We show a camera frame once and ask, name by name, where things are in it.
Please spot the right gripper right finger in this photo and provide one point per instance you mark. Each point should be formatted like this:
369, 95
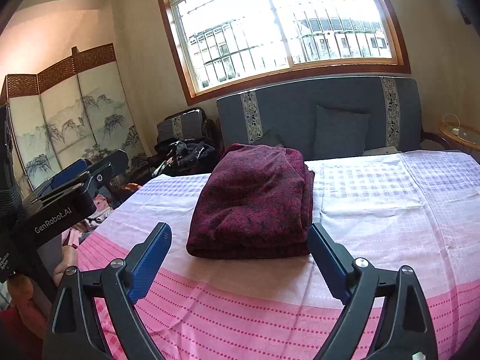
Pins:
405, 329

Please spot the painted folding screen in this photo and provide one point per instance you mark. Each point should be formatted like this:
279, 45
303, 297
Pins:
74, 109

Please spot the round wooden side table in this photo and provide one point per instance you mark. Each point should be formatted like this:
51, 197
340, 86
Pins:
470, 142

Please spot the grey square pillow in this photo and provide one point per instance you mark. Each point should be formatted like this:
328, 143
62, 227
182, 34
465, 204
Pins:
339, 134

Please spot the white book on bed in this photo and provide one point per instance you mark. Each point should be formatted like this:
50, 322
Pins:
381, 151

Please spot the white charger with cable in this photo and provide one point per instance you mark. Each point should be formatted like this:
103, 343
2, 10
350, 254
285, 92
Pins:
452, 123

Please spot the pink checked bed sheet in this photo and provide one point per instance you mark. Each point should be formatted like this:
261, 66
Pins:
419, 208

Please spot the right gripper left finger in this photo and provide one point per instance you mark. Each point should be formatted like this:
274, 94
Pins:
74, 329

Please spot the person's left hand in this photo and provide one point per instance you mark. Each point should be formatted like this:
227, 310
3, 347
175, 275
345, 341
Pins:
70, 259

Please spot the dark red floral garment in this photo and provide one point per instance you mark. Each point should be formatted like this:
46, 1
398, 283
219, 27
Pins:
256, 204

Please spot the dark clothes pile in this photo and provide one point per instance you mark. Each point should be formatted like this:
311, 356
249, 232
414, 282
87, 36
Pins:
175, 157

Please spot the wood framed main window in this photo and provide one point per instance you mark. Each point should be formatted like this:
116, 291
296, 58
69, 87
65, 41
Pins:
221, 47

